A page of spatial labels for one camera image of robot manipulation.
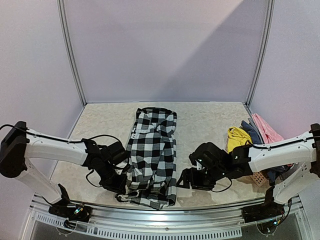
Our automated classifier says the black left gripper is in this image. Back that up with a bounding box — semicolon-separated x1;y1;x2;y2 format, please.
97;161;128;195

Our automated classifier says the black white checkered shirt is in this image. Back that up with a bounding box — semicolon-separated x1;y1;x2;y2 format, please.
115;107;177;210

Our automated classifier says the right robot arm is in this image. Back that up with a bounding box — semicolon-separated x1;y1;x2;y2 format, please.
176;123;320;218

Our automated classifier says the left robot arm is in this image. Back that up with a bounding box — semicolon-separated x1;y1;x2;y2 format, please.
0;121;128;217

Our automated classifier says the pink laundry basket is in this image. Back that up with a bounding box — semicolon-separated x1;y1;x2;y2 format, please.
250;172;267;187

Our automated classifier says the yellow garment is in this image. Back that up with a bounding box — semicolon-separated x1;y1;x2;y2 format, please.
226;126;253;153

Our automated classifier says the navy blue garment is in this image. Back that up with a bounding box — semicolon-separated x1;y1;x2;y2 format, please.
241;118;292;186

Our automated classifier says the pink garment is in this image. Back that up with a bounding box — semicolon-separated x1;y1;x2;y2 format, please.
249;113;284;144

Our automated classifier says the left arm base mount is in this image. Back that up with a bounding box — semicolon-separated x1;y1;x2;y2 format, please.
48;184;93;223

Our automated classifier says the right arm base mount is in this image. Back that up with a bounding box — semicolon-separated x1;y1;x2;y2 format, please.
241;186;285;223

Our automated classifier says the aluminium front rail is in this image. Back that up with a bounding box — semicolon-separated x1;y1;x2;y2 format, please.
22;196;310;240

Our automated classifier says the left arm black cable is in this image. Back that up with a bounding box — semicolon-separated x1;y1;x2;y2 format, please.
0;124;126;188

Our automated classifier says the left corner wall post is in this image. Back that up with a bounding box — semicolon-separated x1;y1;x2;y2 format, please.
57;0;88;107

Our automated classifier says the corner wall post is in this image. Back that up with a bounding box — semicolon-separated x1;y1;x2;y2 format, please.
57;0;88;107
243;0;275;109

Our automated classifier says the right corner wall post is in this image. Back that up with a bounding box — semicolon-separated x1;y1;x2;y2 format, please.
243;0;275;109

